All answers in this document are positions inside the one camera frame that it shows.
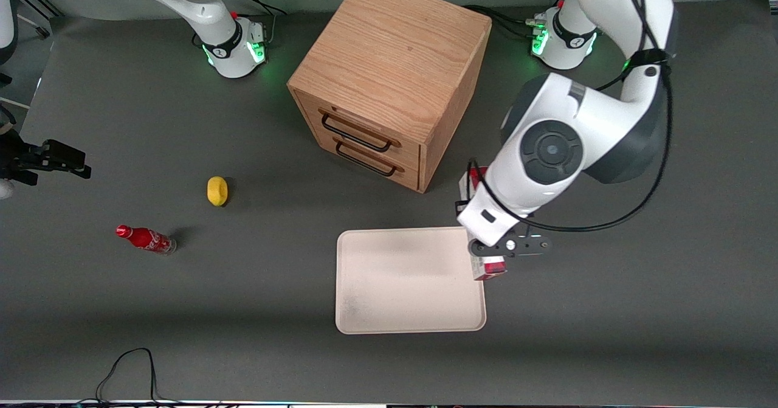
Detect yellow lemon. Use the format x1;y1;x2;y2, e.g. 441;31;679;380
207;176;229;207

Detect cream rectangular tray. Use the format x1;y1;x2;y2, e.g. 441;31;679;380
336;226;487;334

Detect wooden drawer front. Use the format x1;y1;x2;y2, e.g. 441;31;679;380
317;130;420;191
296;91;421;170

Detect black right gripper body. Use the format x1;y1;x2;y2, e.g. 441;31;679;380
0;130;44;173

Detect black left arm base cables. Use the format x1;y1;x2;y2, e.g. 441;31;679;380
465;0;569;41

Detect red cookie box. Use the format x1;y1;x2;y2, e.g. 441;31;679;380
459;165;508;282

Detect wooden drawer cabinet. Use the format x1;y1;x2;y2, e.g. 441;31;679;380
287;0;493;194

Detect black metal drawer handle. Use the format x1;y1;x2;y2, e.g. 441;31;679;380
319;109;402;153
333;137;405;178

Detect thin black looped table cable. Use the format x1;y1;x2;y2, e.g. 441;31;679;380
94;347;183;406

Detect grey metal frame rail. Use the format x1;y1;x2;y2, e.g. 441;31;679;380
18;0;64;38

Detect black right arm base cables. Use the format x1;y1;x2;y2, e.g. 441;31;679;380
231;0;287;47

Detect black arm base cables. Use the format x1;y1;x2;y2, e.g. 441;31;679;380
465;0;569;41
231;0;287;47

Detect red cola bottle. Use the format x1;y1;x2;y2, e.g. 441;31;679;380
116;225;177;255

